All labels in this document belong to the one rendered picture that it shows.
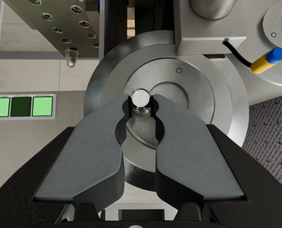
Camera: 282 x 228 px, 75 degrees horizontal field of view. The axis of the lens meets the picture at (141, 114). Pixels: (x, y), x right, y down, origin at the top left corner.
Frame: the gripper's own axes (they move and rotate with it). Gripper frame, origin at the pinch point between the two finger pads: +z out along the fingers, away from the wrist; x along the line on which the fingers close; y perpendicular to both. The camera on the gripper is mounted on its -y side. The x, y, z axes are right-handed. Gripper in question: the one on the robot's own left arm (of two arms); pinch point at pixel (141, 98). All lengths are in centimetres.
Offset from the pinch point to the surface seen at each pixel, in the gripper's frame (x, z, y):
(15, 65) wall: -184, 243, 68
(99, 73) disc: -3.9, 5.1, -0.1
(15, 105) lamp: -36, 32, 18
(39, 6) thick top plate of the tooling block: -19.1, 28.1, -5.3
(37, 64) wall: -154, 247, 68
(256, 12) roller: 11.4, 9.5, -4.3
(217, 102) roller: 6.5, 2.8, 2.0
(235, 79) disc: 8.4, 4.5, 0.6
